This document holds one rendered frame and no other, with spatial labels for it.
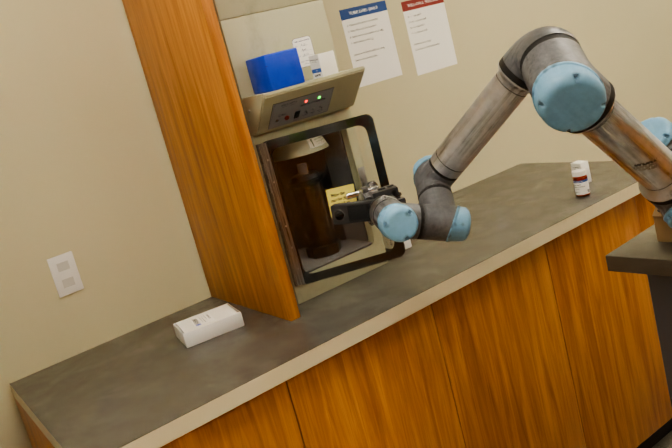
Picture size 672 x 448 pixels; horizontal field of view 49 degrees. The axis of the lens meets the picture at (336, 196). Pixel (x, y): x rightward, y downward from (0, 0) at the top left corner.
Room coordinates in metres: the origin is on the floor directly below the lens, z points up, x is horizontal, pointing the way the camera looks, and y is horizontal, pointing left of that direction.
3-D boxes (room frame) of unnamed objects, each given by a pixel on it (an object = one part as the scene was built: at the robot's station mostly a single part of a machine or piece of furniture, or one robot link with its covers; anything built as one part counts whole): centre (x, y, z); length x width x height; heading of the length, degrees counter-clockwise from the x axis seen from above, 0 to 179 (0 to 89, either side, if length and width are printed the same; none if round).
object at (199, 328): (1.89, 0.41, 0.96); 0.16 x 0.12 x 0.04; 113
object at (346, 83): (1.96, 0.00, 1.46); 0.32 x 0.11 x 0.10; 122
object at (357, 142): (1.93, 0.01, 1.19); 0.30 x 0.01 x 0.40; 95
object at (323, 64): (2.00, -0.06, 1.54); 0.05 x 0.05 x 0.06; 29
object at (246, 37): (2.11, 0.10, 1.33); 0.32 x 0.25 x 0.77; 122
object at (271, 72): (1.92, 0.07, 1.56); 0.10 x 0.10 x 0.09; 32
